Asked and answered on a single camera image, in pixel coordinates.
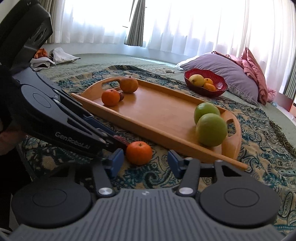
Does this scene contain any red date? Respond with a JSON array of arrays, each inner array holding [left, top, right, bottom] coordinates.
[[118, 91, 125, 101], [113, 135, 129, 146]]

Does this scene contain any small tangerine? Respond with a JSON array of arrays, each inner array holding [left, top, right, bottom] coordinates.
[[125, 141, 153, 166]]

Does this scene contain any bright orange mandarin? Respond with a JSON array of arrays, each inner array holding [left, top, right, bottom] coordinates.
[[101, 89, 120, 106]]

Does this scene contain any green apple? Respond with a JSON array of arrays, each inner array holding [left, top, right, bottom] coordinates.
[[196, 113, 228, 147], [194, 102, 220, 124]]

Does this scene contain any large dull brown orange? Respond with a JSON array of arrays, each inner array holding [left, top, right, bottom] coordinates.
[[119, 76, 138, 93]]

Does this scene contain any crumpled white paper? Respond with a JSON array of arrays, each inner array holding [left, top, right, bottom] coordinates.
[[30, 57, 56, 71]]

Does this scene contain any wooden serving tray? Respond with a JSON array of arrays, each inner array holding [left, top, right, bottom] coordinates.
[[71, 76, 248, 170]]

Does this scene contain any white plastic bag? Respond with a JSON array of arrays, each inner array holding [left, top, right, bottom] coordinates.
[[49, 47, 80, 65]]

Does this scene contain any front orange in bowl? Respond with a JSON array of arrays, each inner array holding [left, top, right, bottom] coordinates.
[[203, 83, 216, 92]]

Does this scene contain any orange in bowl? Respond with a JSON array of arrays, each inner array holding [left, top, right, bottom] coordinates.
[[204, 78, 214, 85], [203, 83, 216, 92]]

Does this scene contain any yellow mango in bowl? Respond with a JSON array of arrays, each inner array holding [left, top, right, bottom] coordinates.
[[188, 74, 205, 87]]

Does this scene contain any back orange in bowl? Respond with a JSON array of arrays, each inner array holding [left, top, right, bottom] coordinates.
[[204, 78, 214, 85]]

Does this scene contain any red fruit bowl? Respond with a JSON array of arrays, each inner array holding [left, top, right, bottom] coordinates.
[[184, 68, 228, 98]]

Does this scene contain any green curtain left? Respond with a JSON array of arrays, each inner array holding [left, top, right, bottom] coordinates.
[[125, 0, 145, 47]]

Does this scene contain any green curtain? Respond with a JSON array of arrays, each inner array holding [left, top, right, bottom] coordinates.
[[125, 0, 145, 47], [283, 58, 296, 101]]

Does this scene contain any blue paisley patterned throw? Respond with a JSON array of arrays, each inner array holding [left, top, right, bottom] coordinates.
[[20, 65, 295, 235]]

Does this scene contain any purple pillow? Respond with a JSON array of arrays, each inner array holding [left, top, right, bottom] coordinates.
[[179, 53, 258, 105]]

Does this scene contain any pink blanket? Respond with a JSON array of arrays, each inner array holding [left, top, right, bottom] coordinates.
[[211, 47, 277, 106]]

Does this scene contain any green quilted bedspread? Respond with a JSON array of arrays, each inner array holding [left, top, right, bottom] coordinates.
[[41, 54, 295, 146]]

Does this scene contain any white sheer curtain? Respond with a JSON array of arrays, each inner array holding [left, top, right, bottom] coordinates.
[[39, 0, 296, 93]]

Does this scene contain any green curtain right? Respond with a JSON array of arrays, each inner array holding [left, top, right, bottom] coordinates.
[[283, 58, 296, 101]]

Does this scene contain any red wooden bed frame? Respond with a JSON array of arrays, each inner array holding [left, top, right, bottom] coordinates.
[[274, 92, 293, 112]]

